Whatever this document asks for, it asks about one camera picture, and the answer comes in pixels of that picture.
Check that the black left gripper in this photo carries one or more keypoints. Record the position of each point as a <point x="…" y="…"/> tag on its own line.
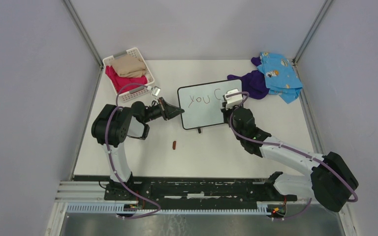
<point x="168" y="111"/>

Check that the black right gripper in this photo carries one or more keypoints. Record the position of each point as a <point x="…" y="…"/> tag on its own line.
<point x="225" y="112"/>

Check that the black framed whiteboard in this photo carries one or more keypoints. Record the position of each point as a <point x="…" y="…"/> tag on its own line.
<point x="202" y="103"/>

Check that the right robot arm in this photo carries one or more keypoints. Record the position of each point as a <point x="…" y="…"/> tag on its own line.
<point x="325" y="178"/>

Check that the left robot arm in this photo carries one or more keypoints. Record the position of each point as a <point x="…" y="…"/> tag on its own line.
<point x="111" y="128"/>

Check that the purple cloth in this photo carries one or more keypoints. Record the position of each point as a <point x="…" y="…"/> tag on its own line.
<point x="253" y="83"/>

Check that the white plastic basket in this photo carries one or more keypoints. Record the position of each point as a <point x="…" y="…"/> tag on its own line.
<point x="139" y="91"/>

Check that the blue patterned cloth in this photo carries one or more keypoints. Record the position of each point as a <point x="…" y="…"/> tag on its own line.
<point x="280" y="77"/>

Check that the magenta cloth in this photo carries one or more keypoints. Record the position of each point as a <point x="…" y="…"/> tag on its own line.
<point x="120" y="83"/>

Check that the beige folded cloth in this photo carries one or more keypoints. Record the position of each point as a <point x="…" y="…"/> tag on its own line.
<point x="129" y="66"/>

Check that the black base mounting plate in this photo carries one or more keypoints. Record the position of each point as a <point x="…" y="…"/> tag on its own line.
<point x="189" y="193"/>

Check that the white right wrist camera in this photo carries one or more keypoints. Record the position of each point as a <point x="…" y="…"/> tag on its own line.
<point x="232" y="98"/>

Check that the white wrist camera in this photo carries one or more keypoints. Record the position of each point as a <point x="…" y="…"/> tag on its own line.
<point x="155" y="91"/>
<point x="232" y="98"/>

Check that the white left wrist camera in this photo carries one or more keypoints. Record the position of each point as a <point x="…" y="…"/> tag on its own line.
<point x="155" y="91"/>

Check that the white slotted cable duct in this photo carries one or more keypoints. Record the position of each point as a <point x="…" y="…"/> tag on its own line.
<point x="117" y="208"/>

